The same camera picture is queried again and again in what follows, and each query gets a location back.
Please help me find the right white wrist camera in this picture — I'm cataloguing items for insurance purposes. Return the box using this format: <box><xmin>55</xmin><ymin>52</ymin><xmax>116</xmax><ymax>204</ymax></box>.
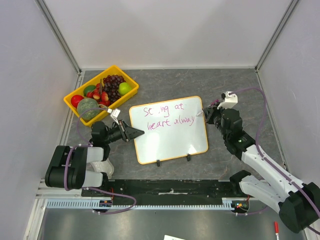
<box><xmin>217</xmin><ymin>91</ymin><xmax>238</xmax><ymax>109</ymax></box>

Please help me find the white whiteboard eraser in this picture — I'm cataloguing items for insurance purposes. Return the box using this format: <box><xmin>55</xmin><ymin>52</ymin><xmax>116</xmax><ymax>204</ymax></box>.
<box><xmin>89</xmin><ymin>160</ymin><xmax>114</xmax><ymax>179</ymax></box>

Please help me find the red pen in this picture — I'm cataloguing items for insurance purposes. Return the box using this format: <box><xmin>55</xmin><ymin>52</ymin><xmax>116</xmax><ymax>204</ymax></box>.
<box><xmin>274</xmin><ymin>221</ymin><xmax>280</xmax><ymax>240</ymax></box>

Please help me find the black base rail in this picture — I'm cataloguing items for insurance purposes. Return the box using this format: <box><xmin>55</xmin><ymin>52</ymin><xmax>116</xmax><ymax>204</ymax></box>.
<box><xmin>81</xmin><ymin>178</ymin><xmax>261</xmax><ymax>207</ymax></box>

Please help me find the green lime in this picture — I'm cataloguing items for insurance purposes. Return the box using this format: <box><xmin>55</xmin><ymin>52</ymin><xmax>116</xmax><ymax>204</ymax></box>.
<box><xmin>83</xmin><ymin>85</ymin><xmax>96</xmax><ymax>97</ymax></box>

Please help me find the purple whiteboard marker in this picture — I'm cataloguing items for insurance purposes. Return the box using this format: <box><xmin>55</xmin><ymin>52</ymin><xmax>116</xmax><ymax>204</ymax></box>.
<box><xmin>196</xmin><ymin>99</ymin><xmax>219</xmax><ymax>117</ymax></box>

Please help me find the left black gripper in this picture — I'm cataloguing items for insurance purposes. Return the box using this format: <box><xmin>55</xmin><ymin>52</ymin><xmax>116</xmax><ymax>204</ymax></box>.
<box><xmin>103</xmin><ymin>119</ymin><xmax>144</xmax><ymax>144</ymax></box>

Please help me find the red cherry bunch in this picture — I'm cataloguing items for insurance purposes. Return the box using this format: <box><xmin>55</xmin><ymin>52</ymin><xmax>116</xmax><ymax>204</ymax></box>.
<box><xmin>87</xmin><ymin>83</ymin><xmax>111</xmax><ymax>107</ymax></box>

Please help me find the red apple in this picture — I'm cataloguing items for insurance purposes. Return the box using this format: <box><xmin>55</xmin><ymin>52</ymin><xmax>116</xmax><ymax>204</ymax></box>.
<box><xmin>70</xmin><ymin>94</ymin><xmax>84</xmax><ymax>108</ymax></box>

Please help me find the white slotted cable duct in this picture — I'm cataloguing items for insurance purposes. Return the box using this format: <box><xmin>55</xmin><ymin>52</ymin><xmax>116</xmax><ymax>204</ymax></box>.
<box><xmin>46</xmin><ymin>199</ymin><xmax>235</xmax><ymax>211</ymax></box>

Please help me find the yellow-framed whiteboard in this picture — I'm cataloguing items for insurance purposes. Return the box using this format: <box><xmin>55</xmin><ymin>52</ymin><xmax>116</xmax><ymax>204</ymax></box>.
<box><xmin>129</xmin><ymin>96</ymin><xmax>209</xmax><ymax>165</ymax></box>

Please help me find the white paper sheet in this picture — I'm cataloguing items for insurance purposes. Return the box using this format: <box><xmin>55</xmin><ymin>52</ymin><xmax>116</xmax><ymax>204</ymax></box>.
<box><xmin>163</xmin><ymin>235</ymin><xmax>184</xmax><ymax>240</ymax></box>

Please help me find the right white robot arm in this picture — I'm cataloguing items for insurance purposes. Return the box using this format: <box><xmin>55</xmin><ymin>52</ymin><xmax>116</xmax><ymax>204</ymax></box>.
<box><xmin>202</xmin><ymin>102</ymin><xmax>320</xmax><ymax>233</ymax></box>

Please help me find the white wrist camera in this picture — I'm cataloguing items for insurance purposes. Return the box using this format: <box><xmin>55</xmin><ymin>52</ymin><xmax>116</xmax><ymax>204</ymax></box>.
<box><xmin>105</xmin><ymin>108</ymin><xmax>121</xmax><ymax>125</ymax></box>
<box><xmin>217</xmin><ymin>91</ymin><xmax>238</xmax><ymax>109</ymax></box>

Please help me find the yellow plastic fruit bin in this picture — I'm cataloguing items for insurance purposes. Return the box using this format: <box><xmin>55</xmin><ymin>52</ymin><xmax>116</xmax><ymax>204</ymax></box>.
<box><xmin>63</xmin><ymin>65</ymin><xmax>139</xmax><ymax>117</ymax></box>

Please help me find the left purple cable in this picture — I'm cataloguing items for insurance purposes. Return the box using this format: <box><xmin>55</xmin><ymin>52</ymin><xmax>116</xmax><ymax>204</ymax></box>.
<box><xmin>63</xmin><ymin>108</ymin><xmax>137</xmax><ymax>216</ymax></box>

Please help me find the dark purple grape bunch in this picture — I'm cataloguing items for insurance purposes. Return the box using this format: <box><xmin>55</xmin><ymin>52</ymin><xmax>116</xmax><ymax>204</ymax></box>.
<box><xmin>103</xmin><ymin>74</ymin><xmax>125</xmax><ymax>104</ymax></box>

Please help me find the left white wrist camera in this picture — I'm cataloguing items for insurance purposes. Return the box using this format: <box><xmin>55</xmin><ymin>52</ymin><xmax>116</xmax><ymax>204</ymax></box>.
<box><xmin>105</xmin><ymin>108</ymin><xmax>121</xmax><ymax>125</ymax></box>

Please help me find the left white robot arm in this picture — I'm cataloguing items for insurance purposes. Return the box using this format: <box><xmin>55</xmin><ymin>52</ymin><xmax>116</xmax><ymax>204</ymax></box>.
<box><xmin>44</xmin><ymin>120</ymin><xmax>145</xmax><ymax>197</ymax></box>

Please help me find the light green apple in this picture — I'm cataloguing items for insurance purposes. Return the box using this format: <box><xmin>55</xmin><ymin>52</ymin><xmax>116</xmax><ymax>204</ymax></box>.
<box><xmin>118</xmin><ymin>82</ymin><xmax>132</xmax><ymax>96</ymax></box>

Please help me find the green netted melon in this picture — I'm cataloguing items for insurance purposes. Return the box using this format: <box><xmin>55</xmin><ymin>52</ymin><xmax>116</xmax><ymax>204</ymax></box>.
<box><xmin>77</xmin><ymin>98</ymin><xmax>101</xmax><ymax>121</ymax></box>

